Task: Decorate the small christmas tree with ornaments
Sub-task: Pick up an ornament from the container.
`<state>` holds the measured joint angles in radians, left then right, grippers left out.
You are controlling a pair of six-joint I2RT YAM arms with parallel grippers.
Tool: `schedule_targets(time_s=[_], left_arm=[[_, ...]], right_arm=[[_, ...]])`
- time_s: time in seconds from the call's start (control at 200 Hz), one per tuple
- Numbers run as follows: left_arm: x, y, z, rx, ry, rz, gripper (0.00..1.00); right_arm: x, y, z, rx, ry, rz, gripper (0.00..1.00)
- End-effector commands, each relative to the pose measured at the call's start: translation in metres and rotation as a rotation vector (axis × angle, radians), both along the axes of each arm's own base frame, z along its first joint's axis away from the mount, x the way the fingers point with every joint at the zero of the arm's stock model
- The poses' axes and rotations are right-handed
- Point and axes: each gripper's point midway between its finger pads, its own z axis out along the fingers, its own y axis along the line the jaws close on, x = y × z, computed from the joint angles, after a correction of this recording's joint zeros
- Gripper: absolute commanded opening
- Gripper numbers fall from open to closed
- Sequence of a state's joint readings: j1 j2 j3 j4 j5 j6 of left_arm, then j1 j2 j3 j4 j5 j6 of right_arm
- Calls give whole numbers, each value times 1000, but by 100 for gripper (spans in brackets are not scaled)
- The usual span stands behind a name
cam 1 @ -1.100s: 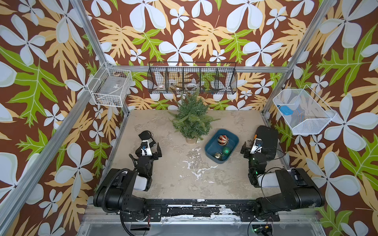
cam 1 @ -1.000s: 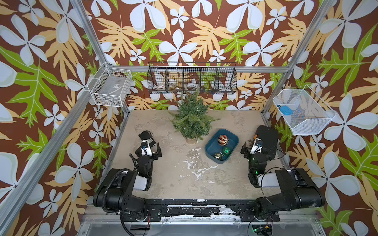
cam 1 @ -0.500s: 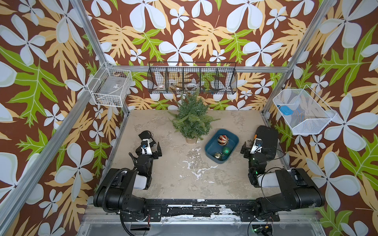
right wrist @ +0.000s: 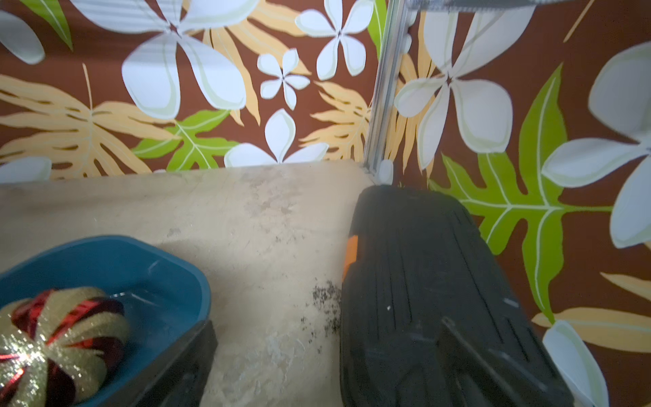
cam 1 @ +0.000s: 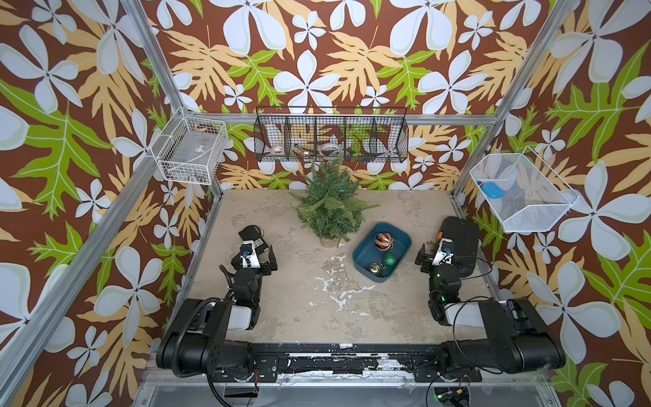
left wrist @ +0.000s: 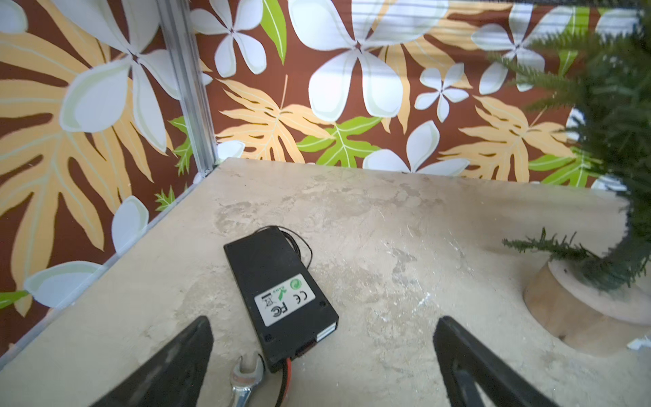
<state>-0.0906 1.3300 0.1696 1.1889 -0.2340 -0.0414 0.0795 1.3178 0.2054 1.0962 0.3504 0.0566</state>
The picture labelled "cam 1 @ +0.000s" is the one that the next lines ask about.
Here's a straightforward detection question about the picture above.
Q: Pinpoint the teal plastic bin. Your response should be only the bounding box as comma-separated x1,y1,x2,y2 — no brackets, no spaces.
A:
353,222,412,283

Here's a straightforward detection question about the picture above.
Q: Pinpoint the electronics board with cables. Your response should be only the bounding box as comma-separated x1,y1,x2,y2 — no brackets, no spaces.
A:
432,388,470,407

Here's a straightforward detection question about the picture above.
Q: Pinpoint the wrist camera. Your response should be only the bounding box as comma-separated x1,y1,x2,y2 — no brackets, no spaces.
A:
432,237,454,266
240,243,260,269

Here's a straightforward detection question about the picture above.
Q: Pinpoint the black wire basket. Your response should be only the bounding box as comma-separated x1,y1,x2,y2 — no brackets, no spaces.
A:
253,106,410,163

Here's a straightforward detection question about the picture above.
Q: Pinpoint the blue object in basket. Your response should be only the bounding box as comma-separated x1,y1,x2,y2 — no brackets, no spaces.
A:
480,182,506,199

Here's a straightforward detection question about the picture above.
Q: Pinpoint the green glitter ball ornament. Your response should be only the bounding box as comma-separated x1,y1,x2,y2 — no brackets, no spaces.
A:
381,253,399,270

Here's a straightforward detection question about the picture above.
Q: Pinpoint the small green christmas tree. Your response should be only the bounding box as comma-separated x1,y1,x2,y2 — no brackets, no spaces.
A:
291,154,378,249

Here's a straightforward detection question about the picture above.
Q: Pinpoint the white mesh basket right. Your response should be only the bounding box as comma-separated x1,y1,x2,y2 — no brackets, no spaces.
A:
470,148,580,234

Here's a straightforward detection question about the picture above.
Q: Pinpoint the red gold striped ornament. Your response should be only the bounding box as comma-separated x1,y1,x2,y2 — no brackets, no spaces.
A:
374,232,394,252

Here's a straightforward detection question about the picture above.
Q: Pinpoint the small gold ornament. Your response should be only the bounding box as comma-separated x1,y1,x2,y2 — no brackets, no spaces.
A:
368,262,384,277

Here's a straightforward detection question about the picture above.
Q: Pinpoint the black pad left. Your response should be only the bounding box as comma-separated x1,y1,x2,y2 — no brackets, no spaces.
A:
238,225,269,254

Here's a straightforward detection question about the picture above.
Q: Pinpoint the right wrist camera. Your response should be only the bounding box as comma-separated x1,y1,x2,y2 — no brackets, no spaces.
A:
432,237,454,266

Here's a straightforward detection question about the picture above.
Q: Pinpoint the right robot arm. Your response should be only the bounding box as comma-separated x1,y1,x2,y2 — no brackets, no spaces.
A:
415,242,566,374

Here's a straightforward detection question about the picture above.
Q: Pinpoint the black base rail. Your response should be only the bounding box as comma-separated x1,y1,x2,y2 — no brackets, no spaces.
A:
211,344,481,383

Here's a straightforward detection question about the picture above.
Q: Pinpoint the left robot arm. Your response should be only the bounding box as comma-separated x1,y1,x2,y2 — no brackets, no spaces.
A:
156,241,278,380

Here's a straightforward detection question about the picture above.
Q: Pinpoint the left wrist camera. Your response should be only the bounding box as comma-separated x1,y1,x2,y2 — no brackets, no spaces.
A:
240,243,260,269

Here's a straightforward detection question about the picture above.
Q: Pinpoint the white wire basket left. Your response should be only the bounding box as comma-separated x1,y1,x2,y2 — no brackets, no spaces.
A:
154,115,229,186

